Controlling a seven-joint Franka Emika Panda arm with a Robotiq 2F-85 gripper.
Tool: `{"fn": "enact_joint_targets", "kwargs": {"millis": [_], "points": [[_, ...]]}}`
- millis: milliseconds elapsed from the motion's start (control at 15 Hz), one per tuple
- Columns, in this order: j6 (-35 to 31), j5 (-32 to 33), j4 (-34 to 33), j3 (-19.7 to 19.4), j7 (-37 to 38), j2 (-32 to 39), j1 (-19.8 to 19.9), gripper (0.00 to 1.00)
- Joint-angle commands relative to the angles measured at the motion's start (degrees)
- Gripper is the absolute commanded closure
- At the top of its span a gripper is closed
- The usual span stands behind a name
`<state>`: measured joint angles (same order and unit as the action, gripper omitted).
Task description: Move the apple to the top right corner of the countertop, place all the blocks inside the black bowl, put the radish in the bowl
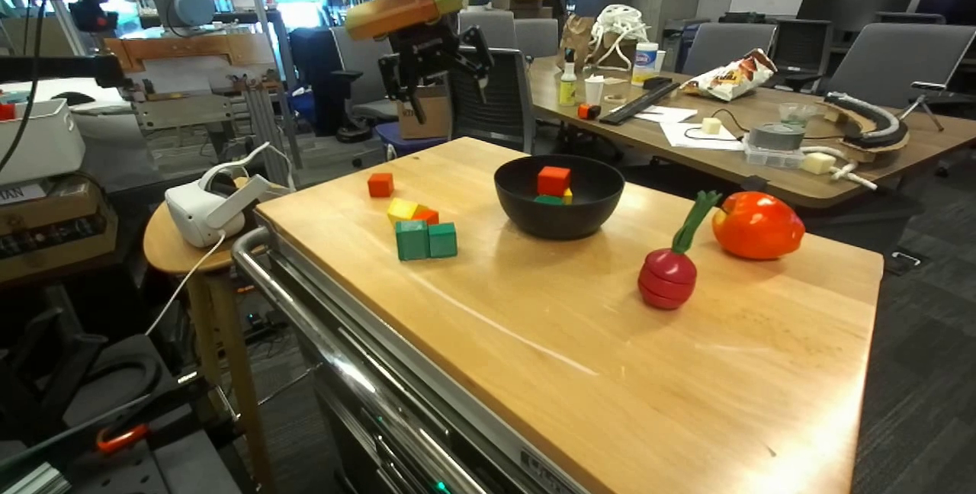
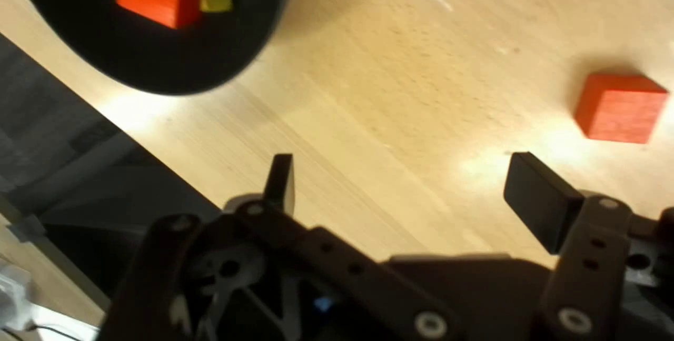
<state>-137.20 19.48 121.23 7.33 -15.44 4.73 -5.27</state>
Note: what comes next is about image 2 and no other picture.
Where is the black bowl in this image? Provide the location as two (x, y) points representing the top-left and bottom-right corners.
(9, 0), (292, 96)

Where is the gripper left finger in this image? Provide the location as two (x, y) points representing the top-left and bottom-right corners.
(98, 154), (464, 341)

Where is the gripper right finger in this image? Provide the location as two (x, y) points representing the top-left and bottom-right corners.
(503, 152), (674, 341)

